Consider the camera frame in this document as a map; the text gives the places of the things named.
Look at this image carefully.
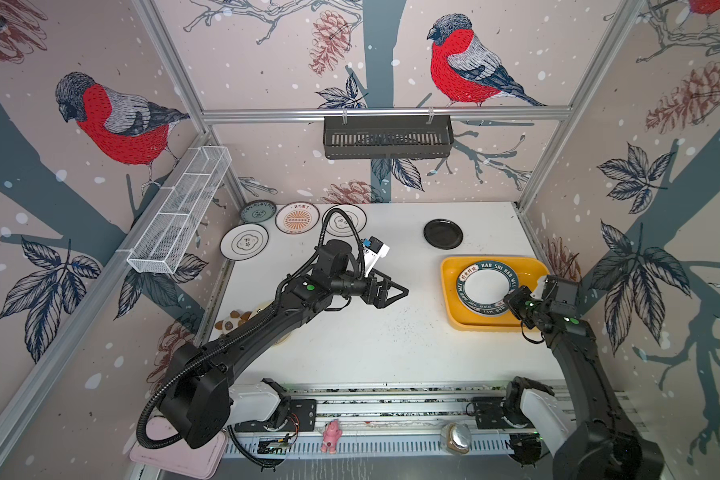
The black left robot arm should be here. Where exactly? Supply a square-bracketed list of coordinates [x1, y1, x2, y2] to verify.
[135, 236, 409, 450]

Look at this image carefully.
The white mesh wall shelf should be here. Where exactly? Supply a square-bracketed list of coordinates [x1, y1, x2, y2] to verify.
[128, 146, 231, 275]

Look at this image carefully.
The green rim plate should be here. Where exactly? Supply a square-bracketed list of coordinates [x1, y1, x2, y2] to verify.
[456, 260, 520, 316]

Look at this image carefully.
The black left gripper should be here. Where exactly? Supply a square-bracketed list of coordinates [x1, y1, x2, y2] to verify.
[330, 264, 408, 309]

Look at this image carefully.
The cream yellow plate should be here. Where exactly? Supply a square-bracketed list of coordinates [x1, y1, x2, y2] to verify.
[250, 300, 292, 345]

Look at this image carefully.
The small teal plate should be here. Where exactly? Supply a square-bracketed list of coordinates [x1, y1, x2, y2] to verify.
[240, 200, 278, 224]

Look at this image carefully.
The white plate dark rim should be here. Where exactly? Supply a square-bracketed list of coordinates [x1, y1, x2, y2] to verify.
[220, 224, 269, 261]

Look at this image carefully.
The pink toy figure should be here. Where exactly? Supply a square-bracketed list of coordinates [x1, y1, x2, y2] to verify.
[320, 419, 343, 454]

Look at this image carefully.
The bear shaped brown white dish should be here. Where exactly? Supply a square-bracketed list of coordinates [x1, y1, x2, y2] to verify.
[214, 310, 252, 335]

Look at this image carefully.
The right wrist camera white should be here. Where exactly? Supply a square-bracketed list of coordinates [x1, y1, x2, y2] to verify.
[531, 278, 547, 300]

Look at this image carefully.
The yellow plastic bin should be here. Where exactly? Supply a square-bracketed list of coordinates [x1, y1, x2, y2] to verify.
[441, 256, 549, 332]

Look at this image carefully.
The small black plate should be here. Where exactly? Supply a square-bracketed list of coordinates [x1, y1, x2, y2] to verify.
[423, 219, 464, 250]

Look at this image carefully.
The aluminium rail base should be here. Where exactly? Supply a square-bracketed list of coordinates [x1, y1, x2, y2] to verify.
[227, 383, 625, 460]

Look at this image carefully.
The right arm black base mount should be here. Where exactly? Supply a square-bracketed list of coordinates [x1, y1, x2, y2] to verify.
[467, 376, 555, 429]

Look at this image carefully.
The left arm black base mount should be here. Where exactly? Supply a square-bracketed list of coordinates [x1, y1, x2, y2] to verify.
[228, 378, 317, 433]

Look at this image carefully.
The pink tray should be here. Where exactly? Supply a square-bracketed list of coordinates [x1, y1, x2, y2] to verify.
[129, 432, 228, 479]

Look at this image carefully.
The white plate brown cloud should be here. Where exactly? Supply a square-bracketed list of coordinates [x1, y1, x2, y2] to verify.
[322, 204, 367, 238]

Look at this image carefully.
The orange sunburst plate far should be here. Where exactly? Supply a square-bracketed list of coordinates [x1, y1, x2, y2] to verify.
[275, 202, 321, 235]

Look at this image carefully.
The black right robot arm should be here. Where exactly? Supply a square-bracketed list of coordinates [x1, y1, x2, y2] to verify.
[502, 276, 665, 479]

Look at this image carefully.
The black hanging wire basket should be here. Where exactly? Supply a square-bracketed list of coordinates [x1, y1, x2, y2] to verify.
[323, 115, 454, 160]

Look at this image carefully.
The silver round object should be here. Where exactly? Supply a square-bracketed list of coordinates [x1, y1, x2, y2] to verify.
[440, 423, 472, 455]

